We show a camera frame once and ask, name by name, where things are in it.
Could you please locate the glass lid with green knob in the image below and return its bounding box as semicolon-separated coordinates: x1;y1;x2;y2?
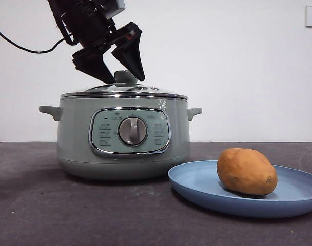
60;70;189;99

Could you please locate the brown potato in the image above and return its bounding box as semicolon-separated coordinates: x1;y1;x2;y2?
217;148;278;199

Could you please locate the pale green electric steamer pot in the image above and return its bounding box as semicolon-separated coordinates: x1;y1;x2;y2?
38;96;203;182

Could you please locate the blue round plate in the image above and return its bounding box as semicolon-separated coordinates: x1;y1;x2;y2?
167;160;312;218

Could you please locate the pale grey camera box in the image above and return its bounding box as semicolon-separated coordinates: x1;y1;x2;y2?
104;0;126;19

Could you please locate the black cable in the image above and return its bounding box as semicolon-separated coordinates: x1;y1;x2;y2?
0;20;67;54

